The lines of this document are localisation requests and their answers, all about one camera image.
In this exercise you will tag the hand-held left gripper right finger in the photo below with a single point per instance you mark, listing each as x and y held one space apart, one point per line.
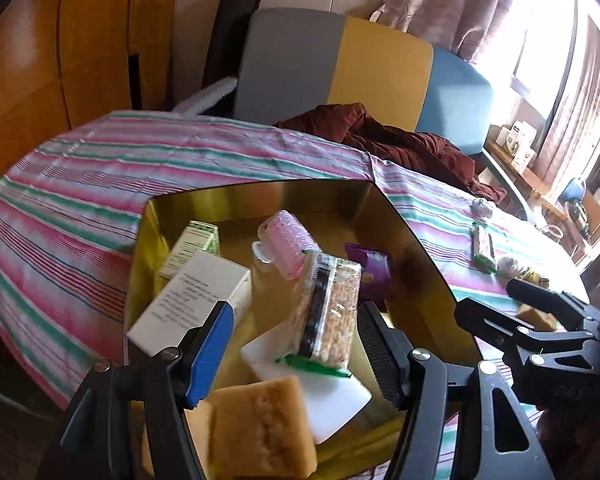
380 355

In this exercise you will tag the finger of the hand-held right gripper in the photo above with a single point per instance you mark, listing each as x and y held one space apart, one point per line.
555 302
490 327

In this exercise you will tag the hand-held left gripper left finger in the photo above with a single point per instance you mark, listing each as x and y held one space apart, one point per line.
210 350

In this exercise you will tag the yellow sponge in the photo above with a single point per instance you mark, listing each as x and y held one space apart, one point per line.
260 425
532 316

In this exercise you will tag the yellow knit sock ball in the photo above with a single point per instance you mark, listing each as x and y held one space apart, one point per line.
532 276

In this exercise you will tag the white plastic ball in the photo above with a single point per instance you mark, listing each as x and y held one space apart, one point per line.
510 266
482 208

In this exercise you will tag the large white carton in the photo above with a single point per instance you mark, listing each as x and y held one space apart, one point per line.
190 295

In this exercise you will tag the white sponge block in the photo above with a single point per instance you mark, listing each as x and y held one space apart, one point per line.
340 400

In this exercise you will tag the clear grain bar packet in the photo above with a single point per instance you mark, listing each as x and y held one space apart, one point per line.
325 310

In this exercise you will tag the green snack bar packet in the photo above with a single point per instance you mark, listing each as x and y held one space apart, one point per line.
484 250

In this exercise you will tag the purple packet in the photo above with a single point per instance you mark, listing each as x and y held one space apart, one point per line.
375 267

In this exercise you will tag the green and white carton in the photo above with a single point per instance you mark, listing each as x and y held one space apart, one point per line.
190 247

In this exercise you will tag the pink hair roller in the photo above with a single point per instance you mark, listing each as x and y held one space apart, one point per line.
290 240

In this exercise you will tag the gold lined gift box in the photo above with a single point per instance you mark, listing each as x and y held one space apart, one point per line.
300 200

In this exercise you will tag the person's red clothing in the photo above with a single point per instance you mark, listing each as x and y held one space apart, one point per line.
585 450

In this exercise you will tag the wooden side table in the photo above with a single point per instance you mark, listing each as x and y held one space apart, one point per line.
535 180

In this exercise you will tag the small pink box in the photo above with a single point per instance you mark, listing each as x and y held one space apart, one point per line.
526 161

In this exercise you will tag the tall white box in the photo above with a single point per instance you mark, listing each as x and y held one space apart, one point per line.
522 137

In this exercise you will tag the small white box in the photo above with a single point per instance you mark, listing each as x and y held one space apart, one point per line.
502 137

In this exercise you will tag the patterned beige curtain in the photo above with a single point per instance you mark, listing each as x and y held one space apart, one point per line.
455 0
580 110

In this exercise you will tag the maroon jacket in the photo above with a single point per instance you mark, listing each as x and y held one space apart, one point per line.
405 145

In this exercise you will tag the striped tablecloth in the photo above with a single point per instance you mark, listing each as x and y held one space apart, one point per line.
80 185

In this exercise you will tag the window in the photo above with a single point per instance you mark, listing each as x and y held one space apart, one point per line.
535 35

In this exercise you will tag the grey yellow blue chair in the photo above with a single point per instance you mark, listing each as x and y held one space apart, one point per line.
290 60

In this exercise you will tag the black rolled mat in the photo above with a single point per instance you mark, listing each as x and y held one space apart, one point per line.
227 35

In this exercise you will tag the wooden cabinet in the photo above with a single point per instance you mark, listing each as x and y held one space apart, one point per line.
30 60

